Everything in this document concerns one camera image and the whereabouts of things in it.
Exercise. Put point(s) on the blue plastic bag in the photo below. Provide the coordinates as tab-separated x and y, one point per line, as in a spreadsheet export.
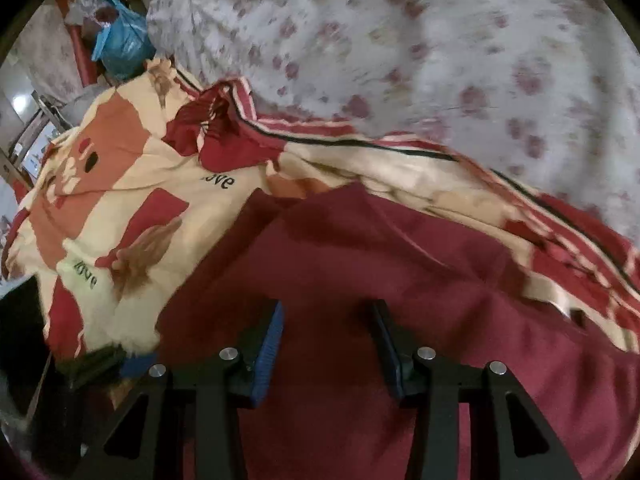
125	45

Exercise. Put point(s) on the metal rack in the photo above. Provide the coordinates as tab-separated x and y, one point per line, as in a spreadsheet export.
30	130

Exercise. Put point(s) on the maroon garment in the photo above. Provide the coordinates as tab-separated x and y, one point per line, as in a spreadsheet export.
325	260

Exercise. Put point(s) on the white floral bed sheet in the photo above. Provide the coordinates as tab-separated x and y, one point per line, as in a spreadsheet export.
400	60

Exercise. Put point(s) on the red frame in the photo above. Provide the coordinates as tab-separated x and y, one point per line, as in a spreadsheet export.
80	55

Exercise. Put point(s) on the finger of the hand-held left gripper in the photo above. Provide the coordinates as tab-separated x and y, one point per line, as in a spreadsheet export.
132	366

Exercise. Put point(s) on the cream and red printed blanket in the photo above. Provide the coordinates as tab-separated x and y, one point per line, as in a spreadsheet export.
130	170

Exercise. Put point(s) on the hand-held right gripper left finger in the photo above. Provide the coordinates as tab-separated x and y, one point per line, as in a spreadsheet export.
267	355

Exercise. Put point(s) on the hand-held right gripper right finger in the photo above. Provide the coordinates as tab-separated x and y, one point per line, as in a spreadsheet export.
387	355

